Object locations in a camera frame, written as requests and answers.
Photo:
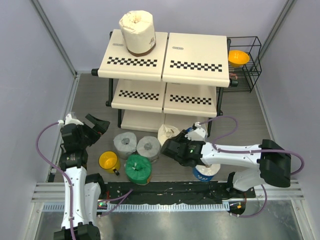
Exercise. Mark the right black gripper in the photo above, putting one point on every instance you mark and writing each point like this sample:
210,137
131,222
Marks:
181,137

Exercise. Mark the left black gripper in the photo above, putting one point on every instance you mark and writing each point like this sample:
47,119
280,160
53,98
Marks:
98,130

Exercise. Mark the blue roll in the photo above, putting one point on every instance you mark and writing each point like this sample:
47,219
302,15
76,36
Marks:
205,173
198,133

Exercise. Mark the cream paper roll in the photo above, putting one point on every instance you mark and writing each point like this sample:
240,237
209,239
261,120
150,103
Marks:
166,132

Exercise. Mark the cream roll with brown band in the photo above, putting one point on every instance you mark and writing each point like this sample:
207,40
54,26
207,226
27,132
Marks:
138,31

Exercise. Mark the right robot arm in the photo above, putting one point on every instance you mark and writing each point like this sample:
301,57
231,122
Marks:
264,163

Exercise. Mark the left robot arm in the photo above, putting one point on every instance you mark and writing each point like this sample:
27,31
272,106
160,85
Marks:
82,190

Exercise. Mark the cream three-tier checkered shelf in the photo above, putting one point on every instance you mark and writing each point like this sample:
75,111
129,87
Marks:
181,81

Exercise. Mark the blue wrapped roll front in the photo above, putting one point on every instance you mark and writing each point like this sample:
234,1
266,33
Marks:
205,173

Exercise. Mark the left grey paper roll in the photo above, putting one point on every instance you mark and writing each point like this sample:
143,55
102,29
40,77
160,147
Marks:
125,144

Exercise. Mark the grey paper roll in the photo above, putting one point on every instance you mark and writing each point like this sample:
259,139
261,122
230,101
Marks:
125,144
149,147

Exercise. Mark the right grey paper roll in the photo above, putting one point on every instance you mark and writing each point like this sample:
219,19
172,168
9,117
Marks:
149,147

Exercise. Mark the green wrapped paper roll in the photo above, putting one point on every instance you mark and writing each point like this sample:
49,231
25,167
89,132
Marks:
138,169

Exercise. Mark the yellow bowl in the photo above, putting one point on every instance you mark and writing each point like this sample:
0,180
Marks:
238,58

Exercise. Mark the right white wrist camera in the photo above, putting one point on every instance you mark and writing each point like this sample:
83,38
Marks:
194,126

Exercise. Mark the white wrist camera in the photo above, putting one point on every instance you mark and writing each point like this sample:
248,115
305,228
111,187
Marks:
194,126
70,118

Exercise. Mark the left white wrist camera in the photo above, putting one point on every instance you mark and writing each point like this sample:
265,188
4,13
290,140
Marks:
70,118

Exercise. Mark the yellow cup with handle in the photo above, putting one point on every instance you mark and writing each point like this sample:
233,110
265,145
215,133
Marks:
109,162

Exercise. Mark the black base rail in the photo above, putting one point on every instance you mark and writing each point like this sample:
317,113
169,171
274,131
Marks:
174,192

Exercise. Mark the white slotted cable duct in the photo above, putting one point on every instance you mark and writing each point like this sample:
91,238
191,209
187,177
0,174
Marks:
182,207

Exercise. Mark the black wire basket rack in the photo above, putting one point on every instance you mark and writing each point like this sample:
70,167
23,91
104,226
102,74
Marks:
247,74

